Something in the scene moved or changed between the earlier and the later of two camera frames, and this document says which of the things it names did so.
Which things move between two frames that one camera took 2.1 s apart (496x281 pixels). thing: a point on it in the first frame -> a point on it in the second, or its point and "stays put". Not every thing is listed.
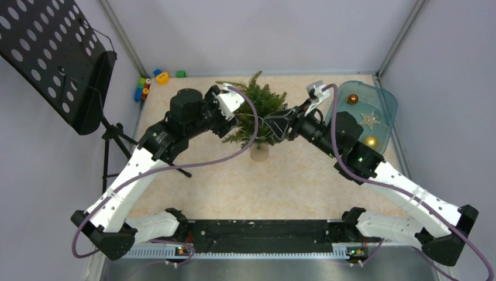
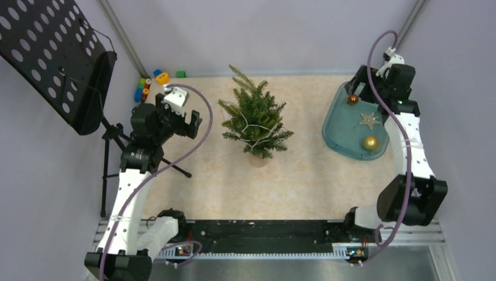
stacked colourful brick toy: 142,89 stays put
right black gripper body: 293,121 -> 367,92
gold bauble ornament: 371,141 stays put
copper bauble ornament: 352,99 stays put
